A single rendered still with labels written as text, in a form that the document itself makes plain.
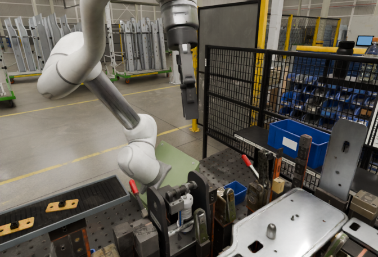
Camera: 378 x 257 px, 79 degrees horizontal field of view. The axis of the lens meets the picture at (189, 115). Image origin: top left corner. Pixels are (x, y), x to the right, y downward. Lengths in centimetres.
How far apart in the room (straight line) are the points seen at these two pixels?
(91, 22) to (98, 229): 105
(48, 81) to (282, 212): 98
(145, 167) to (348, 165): 91
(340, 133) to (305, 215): 35
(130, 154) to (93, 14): 79
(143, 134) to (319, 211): 90
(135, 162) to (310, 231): 81
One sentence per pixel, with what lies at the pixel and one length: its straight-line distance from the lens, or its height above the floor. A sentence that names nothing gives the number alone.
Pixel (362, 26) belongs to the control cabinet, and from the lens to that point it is 750.
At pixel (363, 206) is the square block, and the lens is 113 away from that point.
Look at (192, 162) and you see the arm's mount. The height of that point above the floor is 97.
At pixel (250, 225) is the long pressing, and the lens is 94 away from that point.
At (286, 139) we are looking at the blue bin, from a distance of 134.
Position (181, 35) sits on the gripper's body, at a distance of 56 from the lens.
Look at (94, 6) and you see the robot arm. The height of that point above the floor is 171.
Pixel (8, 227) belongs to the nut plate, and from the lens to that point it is 84.
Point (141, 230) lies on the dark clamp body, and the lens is 81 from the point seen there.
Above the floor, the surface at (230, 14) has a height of 185.
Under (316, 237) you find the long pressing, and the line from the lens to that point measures 98.
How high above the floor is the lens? 166
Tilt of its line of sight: 20 degrees down
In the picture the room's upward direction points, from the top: straight up
